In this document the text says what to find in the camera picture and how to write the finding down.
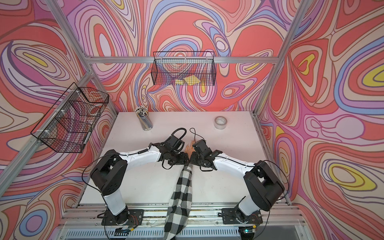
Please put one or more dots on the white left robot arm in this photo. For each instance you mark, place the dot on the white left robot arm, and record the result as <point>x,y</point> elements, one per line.
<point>109,172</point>

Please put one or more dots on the mannequin hand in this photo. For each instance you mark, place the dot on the mannequin hand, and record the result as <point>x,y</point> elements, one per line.
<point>189,149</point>

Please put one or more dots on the black wire basket left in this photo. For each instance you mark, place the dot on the black wire basket left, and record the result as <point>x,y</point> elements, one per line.
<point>72,119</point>

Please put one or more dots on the black wire basket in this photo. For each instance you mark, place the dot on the black wire basket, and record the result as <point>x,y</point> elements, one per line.
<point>72,119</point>
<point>171,65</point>

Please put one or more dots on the black white checkered sleeve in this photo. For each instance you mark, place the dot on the black white checkered sleeve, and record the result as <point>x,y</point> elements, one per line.
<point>180,204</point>

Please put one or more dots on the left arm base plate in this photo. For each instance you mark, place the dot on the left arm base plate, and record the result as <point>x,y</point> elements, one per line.
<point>130,218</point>

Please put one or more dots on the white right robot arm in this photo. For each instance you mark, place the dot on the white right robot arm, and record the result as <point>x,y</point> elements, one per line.
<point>264,186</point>

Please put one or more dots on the yellow sticky notes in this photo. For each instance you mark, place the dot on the yellow sticky notes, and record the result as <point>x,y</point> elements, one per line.
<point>189,80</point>

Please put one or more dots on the black wire basket back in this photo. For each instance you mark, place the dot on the black wire basket back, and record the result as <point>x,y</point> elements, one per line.
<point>171,65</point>

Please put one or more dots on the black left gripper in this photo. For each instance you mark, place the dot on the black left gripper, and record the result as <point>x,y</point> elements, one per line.
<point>183,160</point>

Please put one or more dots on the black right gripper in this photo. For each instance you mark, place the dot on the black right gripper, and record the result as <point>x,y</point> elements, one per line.
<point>193,159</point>

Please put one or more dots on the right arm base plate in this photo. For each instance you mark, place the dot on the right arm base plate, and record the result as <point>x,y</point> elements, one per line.
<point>231,216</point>

